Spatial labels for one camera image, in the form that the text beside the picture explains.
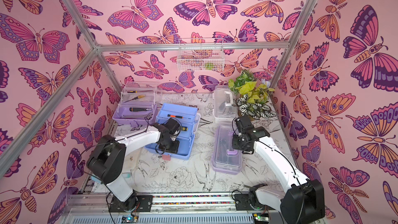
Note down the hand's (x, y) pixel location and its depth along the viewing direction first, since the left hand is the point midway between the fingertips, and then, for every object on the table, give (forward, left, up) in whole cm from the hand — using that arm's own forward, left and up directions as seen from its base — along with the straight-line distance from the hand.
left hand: (176, 150), depth 90 cm
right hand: (-1, -34, +10) cm, 35 cm away
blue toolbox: (+16, -7, +11) cm, 20 cm away
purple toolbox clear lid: (-6, -28, -1) cm, 28 cm away
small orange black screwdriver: (+17, +2, +9) cm, 20 cm away
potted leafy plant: (+19, -43, +23) cm, 52 cm away
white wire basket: (+47, -14, +33) cm, 59 cm away
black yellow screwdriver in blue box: (+9, -5, +9) cm, 14 cm away
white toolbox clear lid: (+26, -30, +4) cm, 40 cm away
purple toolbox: (+39, +33, -2) cm, 51 cm away
